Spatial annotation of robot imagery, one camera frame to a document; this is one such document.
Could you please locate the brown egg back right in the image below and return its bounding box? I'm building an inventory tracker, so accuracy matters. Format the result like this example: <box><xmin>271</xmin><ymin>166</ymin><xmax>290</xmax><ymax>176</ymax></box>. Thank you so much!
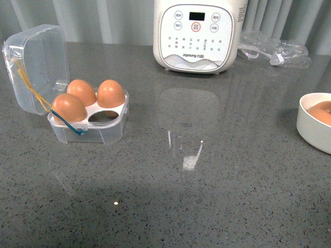
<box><xmin>97</xmin><ymin>80</ymin><xmax>126</xmax><ymax>109</ymax></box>

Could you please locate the brown egg back left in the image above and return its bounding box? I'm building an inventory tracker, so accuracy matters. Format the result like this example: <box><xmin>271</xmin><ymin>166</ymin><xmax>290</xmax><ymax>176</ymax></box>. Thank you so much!
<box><xmin>67</xmin><ymin>79</ymin><xmax>97</xmax><ymax>107</ymax></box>

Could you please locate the brown egg front left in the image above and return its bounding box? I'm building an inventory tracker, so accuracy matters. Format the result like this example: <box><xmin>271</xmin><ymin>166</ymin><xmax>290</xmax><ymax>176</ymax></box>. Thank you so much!
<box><xmin>52</xmin><ymin>94</ymin><xmax>87</xmax><ymax>122</ymax></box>

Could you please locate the clear plastic egg box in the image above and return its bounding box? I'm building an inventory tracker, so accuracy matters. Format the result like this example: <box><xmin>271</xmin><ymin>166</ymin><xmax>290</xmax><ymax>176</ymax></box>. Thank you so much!
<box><xmin>3</xmin><ymin>24</ymin><xmax>129</xmax><ymax>144</ymax></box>

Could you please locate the brown egg in bowl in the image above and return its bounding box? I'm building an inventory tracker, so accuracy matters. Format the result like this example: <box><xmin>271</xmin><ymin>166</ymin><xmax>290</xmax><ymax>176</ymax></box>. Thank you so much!
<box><xmin>307</xmin><ymin>101</ymin><xmax>331</xmax><ymax>126</ymax></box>

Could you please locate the white Joyoung soy milk maker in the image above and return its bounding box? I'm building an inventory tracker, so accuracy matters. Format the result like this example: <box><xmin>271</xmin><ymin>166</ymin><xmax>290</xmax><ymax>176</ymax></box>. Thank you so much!
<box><xmin>153</xmin><ymin>0</ymin><xmax>248</xmax><ymax>74</ymax></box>

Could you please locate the clear plastic bag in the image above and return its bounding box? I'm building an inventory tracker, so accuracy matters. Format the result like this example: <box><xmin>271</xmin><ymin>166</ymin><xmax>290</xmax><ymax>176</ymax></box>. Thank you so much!
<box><xmin>238</xmin><ymin>31</ymin><xmax>311</xmax><ymax>69</ymax></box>

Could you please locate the white round bowl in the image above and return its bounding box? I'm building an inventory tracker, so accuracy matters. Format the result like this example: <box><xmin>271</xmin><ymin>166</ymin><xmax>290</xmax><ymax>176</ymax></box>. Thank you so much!
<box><xmin>296</xmin><ymin>92</ymin><xmax>330</xmax><ymax>154</ymax></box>

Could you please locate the yellow blue rubber band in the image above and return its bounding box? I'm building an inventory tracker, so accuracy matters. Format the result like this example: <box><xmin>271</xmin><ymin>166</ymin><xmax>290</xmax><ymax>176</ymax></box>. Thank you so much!
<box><xmin>13</xmin><ymin>59</ymin><xmax>87</xmax><ymax>135</ymax></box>

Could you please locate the white power cable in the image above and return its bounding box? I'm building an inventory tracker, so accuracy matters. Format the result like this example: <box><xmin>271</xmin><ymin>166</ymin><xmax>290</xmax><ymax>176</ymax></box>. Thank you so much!
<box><xmin>238</xmin><ymin>42</ymin><xmax>284</xmax><ymax>66</ymax></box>

